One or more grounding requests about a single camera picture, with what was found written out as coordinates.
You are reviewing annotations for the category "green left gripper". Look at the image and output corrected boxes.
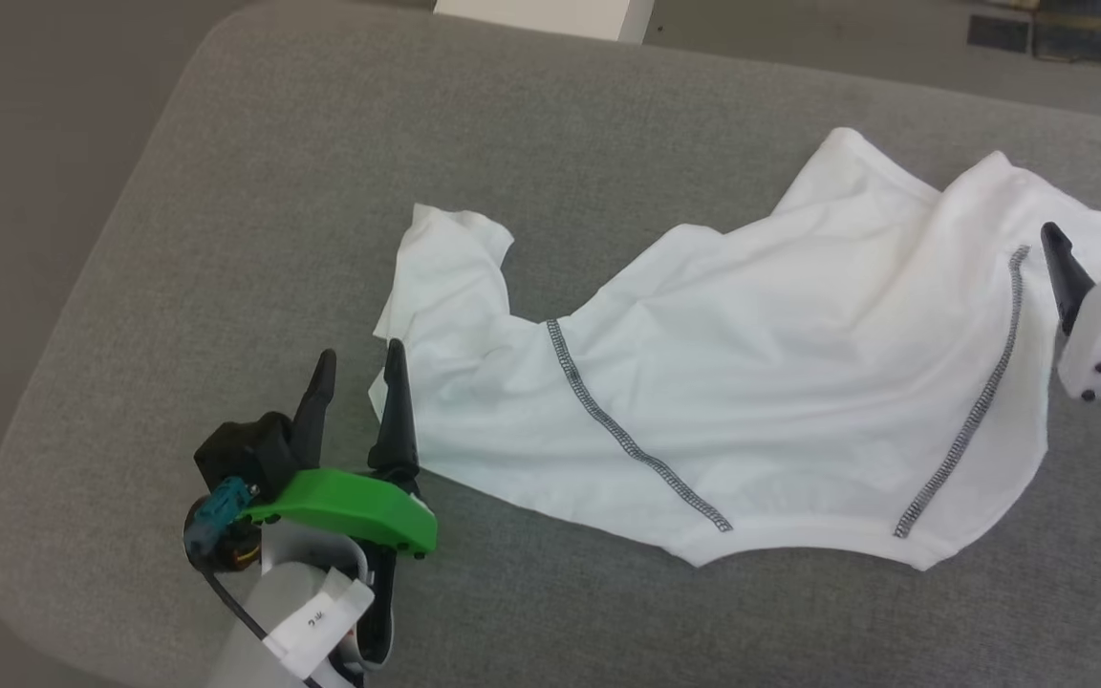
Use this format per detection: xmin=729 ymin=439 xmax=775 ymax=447
xmin=237 ymin=338 xmax=439 ymax=557

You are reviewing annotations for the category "white shirt with grey stitching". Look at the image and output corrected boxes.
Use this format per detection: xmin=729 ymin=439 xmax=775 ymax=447
xmin=369 ymin=127 xmax=1101 ymax=571

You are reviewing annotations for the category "large black floor mat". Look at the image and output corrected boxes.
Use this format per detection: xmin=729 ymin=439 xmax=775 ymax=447
xmin=1031 ymin=10 xmax=1101 ymax=70

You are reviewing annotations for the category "small black floor mat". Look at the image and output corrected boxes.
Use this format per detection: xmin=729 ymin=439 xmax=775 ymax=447
xmin=967 ymin=14 xmax=1030 ymax=54

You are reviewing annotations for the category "white box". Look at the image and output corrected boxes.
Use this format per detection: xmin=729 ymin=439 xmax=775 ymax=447
xmin=434 ymin=0 xmax=655 ymax=45

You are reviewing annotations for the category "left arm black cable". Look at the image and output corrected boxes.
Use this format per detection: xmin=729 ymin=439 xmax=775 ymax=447
xmin=183 ymin=478 xmax=327 ymax=688

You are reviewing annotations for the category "white cable label tag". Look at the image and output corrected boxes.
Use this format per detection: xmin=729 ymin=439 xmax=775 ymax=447
xmin=264 ymin=578 xmax=376 ymax=679

